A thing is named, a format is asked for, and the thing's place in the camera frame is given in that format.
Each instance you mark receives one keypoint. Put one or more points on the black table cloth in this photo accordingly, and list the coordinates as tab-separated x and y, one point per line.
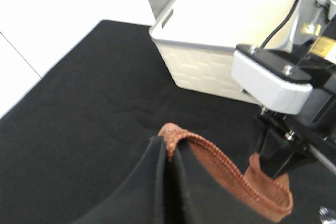
79	133

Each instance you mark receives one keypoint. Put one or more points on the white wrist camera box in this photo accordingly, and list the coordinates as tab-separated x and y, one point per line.
273	81

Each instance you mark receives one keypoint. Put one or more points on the white woven-pattern storage bin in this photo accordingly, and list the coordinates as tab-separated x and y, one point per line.
197	39

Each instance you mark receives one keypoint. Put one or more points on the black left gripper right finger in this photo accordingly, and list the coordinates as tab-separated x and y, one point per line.
200	198

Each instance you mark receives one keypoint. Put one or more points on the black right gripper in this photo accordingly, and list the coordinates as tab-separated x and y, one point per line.
290	141

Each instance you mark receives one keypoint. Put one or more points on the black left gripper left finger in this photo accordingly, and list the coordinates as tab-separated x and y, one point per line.
140	198

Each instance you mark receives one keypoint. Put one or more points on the brown microfibre towel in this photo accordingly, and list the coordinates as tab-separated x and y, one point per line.
272	198

